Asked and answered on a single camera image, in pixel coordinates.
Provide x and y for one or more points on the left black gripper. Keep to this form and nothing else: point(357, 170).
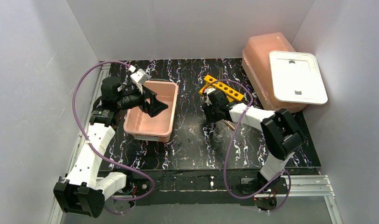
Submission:
point(146, 101)

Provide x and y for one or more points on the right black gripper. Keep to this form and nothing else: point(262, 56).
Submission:
point(212, 112)

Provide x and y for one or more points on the clear glass test tube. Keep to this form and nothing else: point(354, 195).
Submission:
point(221, 72)

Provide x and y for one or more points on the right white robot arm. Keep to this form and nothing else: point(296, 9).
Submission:
point(281, 132)

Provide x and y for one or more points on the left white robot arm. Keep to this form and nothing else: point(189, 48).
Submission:
point(81, 193)

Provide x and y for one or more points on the clear plastic funnel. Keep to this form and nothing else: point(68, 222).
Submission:
point(218, 128)

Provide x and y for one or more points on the wooden test tube clamp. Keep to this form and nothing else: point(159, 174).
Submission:
point(229, 125)

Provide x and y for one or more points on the clear glass beaker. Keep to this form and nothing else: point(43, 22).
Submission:
point(217, 135)

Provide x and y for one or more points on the open pink plastic bin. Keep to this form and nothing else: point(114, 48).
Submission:
point(159, 128)

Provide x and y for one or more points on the yellow test tube rack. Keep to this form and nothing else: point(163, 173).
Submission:
point(231, 94)

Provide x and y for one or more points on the large pink storage box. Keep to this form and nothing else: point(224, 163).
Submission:
point(256, 64)

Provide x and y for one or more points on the white box lid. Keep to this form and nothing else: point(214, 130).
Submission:
point(296, 78)

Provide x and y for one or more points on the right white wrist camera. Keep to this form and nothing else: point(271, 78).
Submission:
point(208, 91)

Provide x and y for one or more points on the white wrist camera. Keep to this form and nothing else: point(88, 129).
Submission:
point(139, 77)
point(208, 91)

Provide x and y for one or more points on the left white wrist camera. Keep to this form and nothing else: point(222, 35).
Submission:
point(139, 77)

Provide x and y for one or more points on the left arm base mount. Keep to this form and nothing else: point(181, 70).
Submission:
point(125, 200)

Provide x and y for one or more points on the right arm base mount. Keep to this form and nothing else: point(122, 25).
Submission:
point(266, 200)

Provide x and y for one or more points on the aluminium frame rail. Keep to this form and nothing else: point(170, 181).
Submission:
point(195, 188)

